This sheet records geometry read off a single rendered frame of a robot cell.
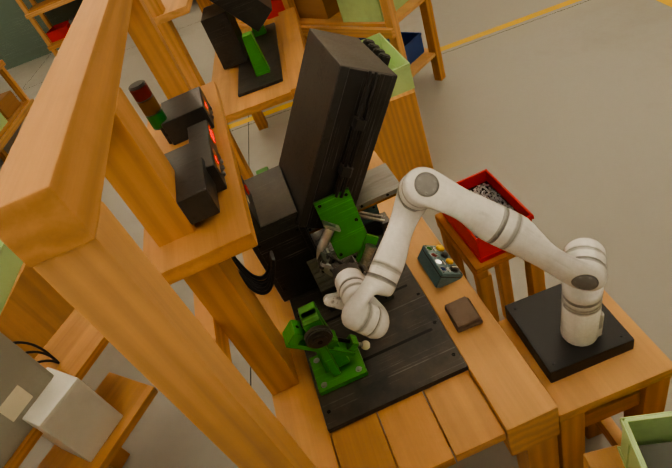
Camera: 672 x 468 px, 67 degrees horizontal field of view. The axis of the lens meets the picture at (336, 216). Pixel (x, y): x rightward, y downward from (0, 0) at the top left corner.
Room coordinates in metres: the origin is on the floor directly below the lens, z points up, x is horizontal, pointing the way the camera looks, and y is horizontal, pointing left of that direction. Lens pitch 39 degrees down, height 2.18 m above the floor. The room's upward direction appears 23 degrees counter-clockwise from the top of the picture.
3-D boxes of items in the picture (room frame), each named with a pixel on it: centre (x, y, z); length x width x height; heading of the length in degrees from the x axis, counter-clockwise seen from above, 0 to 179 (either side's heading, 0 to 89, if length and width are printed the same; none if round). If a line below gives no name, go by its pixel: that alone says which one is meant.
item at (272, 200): (1.42, 0.20, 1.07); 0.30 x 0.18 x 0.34; 2
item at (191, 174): (1.01, 0.27, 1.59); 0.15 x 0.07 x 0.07; 2
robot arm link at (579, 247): (0.72, -0.49, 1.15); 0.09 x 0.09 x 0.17; 57
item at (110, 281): (1.30, 0.36, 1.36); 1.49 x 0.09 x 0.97; 2
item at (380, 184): (1.39, -0.04, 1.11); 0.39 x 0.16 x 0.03; 92
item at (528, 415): (1.32, -0.22, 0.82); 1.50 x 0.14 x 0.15; 2
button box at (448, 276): (1.13, -0.25, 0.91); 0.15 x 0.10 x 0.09; 2
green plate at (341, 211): (1.24, -0.01, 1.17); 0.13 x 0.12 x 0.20; 2
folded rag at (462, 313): (0.92, -0.23, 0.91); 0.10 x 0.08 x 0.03; 0
